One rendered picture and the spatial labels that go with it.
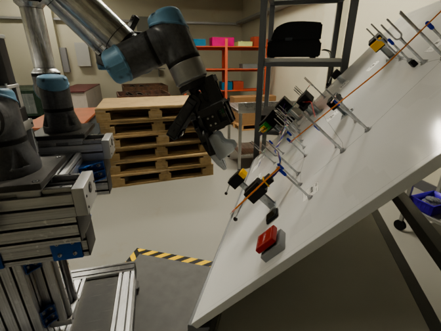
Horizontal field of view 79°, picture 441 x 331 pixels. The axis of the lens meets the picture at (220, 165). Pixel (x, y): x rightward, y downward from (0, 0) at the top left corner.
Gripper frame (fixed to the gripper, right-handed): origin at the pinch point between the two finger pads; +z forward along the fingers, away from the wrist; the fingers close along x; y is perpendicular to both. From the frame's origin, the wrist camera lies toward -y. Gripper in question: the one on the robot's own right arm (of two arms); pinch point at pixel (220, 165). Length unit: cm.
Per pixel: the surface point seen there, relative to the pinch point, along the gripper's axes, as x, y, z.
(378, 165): -9.5, 30.7, 7.9
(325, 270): 19, 12, 51
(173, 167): 243, -137, 37
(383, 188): -16.8, 28.7, 8.8
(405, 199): 37, 46, 43
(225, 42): 605, -65, -129
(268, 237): -11.5, 6.9, 15.2
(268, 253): -12.8, 6.0, 17.9
